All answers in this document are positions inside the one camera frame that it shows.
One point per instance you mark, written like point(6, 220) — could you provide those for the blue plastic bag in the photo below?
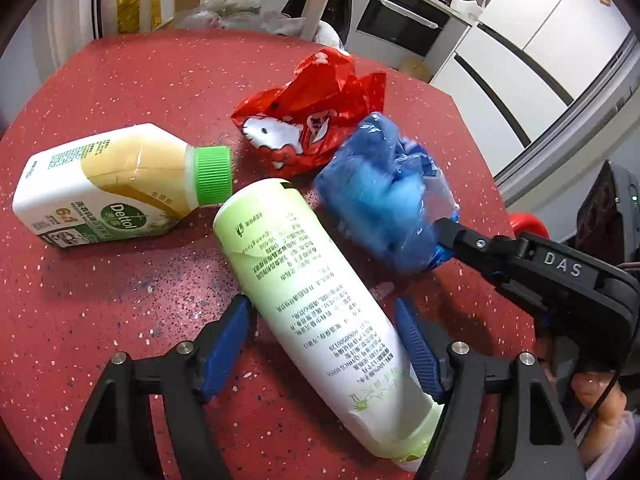
point(375, 185)

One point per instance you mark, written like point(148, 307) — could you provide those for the red plastic bag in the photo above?
point(310, 100)

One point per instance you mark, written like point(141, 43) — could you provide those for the person's right hand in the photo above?
point(595, 395)

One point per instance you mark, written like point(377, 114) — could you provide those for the light green tube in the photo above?
point(300, 285)

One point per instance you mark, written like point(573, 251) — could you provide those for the white refrigerator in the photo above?
point(550, 20)

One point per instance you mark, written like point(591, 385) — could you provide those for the red plastic stool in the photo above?
point(525, 222)

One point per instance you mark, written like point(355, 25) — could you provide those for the white plastic bags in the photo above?
point(230, 5)

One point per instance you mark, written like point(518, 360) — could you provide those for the white rice cooker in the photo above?
point(467, 2)

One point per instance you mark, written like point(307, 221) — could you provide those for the black built-in oven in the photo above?
point(400, 20)

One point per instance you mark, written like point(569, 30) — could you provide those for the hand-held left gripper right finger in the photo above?
point(417, 350)

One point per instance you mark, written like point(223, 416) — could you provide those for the white bottle green cap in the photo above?
point(100, 175)

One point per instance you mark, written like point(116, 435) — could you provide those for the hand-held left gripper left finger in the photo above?
point(225, 345)

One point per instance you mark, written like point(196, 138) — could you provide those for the person's right forearm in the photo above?
point(620, 452)

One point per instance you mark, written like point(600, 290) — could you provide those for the black jacket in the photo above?
point(340, 5)

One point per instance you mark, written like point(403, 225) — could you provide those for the yellow bag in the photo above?
point(135, 5)

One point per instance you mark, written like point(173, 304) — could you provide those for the cardboard box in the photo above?
point(415, 67)

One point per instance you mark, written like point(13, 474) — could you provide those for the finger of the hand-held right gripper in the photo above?
point(520, 292)
point(470, 245)

